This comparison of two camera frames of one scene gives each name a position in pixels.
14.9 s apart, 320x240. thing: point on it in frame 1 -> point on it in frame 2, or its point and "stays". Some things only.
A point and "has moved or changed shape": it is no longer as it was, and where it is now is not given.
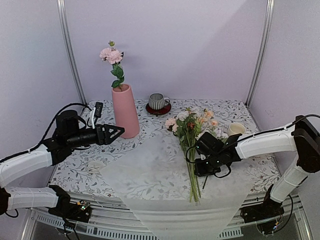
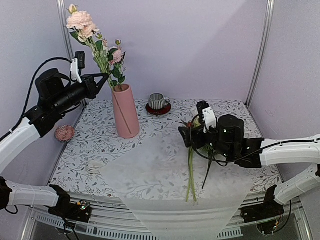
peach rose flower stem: [173, 125] -> [84, 29]
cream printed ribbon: [93, 167] stays
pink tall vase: [125, 111] stays
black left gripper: [104, 136] -> [92, 88]
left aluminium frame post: [62, 9] stays
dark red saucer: [166, 108] stays
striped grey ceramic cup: [157, 101] stays
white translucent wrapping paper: [151, 172] stays
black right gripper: [202, 172] -> [188, 139]
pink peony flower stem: [114, 56] has moved or changed shape
